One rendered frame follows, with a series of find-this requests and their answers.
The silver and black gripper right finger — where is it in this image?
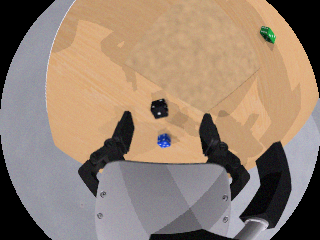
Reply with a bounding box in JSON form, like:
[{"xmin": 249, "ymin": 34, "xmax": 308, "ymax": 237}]
[{"xmin": 199, "ymin": 113, "xmax": 250, "ymax": 201}]

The black die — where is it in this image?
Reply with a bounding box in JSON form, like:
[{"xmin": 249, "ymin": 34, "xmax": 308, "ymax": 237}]
[{"xmin": 150, "ymin": 98, "xmax": 168, "ymax": 119}]

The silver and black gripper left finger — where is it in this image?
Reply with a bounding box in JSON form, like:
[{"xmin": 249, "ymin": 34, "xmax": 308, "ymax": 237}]
[{"xmin": 78, "ymin": 111, "xmax": 135, "ymax": 197}]

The blue die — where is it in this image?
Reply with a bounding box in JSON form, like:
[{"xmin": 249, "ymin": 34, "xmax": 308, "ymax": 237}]
[{"xmin": 157, "ymin": 133, "xmax": 171, "ymax": 148}]

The green die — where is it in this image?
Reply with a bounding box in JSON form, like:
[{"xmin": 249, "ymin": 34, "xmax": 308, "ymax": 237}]
[{"xmin": 260, "ymin": 26, "xmax": 276, "ymax": 44}]

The tan textured square mat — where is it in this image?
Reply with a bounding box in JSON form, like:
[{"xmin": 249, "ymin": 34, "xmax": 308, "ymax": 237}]
[{"xmin": 124, "ymin": 0, "xmax": 260, "ymax": 117}]

